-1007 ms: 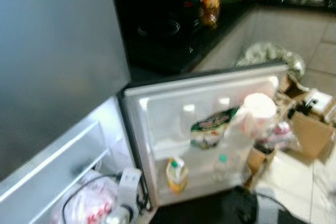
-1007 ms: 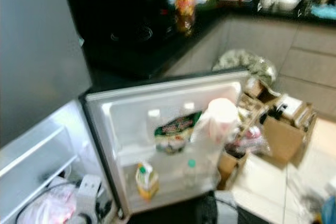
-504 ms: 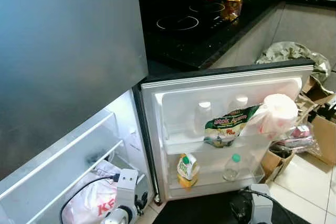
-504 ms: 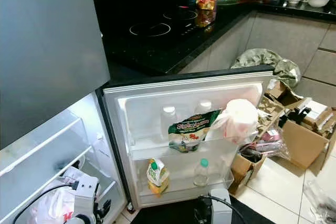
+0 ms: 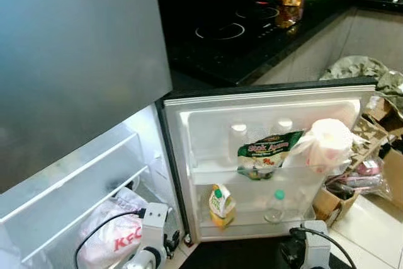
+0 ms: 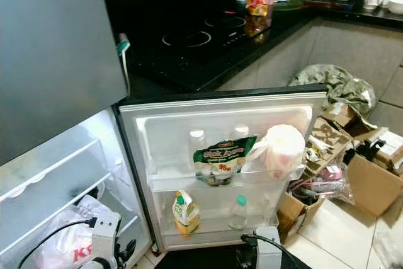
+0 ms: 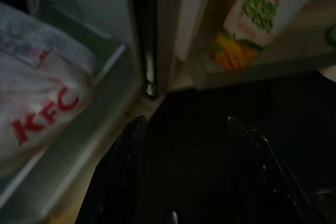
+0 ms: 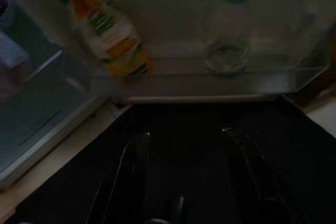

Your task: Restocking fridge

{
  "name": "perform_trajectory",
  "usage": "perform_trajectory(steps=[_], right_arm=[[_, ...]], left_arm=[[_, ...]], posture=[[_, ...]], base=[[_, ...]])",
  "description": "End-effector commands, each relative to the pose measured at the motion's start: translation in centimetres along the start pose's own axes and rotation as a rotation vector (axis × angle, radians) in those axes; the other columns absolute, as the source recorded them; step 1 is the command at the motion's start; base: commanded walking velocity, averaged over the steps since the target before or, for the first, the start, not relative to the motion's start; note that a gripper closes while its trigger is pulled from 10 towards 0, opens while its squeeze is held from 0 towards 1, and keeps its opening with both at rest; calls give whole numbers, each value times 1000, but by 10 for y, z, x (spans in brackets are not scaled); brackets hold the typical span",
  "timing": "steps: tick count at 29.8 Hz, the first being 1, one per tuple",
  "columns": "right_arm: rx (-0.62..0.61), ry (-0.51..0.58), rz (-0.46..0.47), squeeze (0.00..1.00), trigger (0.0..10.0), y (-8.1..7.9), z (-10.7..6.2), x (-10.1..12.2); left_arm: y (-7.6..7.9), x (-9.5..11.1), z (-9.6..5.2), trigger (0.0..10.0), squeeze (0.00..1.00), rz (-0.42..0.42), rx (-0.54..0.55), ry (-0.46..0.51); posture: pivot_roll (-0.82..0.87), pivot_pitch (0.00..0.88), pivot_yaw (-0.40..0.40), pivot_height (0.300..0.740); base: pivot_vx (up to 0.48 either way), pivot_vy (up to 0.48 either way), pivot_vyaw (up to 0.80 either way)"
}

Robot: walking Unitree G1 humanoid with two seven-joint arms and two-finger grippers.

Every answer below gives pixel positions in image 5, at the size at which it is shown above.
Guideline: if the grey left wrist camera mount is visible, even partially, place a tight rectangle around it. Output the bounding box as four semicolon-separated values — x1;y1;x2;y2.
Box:
140;203;169;263

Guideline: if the pink round object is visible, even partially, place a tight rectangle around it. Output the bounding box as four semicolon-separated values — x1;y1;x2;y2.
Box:
362;159;382;175

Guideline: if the deep clear door shelf bin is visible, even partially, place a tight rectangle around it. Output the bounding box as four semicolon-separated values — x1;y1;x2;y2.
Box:
198;206;328;238

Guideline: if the crumpled olive green cloth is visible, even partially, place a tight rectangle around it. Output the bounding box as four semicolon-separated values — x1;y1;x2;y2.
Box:
319;55;403;115

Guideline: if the yellow green juice pouch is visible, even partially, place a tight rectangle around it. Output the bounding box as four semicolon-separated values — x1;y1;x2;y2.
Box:
208;184;236;229

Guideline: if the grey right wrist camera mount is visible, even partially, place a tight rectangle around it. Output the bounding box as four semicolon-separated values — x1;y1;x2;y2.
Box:
301;220;331;269

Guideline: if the black kitchen counter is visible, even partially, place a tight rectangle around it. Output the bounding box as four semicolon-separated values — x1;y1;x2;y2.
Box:
151;0;403;90

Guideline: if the cardboard insert with cutouts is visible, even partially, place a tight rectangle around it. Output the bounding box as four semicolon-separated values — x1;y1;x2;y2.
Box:
349;115;391;169

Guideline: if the black induction cooktop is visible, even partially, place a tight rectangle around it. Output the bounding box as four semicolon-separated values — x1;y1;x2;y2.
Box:
173;0;315;68

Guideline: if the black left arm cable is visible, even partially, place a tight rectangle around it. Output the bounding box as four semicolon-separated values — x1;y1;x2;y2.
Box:
74;209;147;269

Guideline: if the green white Stok Ayam pouch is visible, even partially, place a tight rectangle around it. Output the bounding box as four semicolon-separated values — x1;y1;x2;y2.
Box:
237;130;305;180

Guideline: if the clear bottle with white cap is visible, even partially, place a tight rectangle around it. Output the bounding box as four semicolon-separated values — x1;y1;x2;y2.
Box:
230;123;247;156
277;118;295;137

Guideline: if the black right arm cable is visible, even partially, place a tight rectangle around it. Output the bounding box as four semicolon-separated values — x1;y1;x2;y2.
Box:
288;227;356;269

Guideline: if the white lined fridge door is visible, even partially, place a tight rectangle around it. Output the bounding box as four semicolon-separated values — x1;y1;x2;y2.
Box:
156;77;378;244

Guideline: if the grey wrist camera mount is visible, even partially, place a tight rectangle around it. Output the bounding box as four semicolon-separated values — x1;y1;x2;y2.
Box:
140;203;169;263
301;220;331;269

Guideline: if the clear plastic bag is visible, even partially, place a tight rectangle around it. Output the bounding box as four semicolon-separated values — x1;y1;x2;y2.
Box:
327;156;385;197

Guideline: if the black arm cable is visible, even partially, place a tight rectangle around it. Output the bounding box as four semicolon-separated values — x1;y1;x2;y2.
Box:
288;227;356;269
74;209;147;269

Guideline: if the small cardboard box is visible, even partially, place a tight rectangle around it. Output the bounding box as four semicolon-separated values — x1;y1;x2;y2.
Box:
313;184;360;222

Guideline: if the open cardboard box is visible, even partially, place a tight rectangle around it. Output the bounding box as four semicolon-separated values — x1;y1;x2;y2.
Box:
362;96;403;134

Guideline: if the white bag with pink contents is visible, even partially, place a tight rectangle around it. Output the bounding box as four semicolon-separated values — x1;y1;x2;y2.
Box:
283;118;355;176

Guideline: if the black floor mat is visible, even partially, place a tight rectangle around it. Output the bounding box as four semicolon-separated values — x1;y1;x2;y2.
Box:
183;238;297;269

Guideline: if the white KFC plastic bag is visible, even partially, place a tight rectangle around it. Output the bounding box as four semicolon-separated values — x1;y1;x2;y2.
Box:
77;187;149;269

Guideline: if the clear bottle with green cap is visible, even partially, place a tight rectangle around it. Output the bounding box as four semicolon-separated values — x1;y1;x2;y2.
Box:
264;189;287;224

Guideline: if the glass fridge shelf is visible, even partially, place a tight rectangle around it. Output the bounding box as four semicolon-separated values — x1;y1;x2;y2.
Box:
0;132;144;222
19;167;153;263

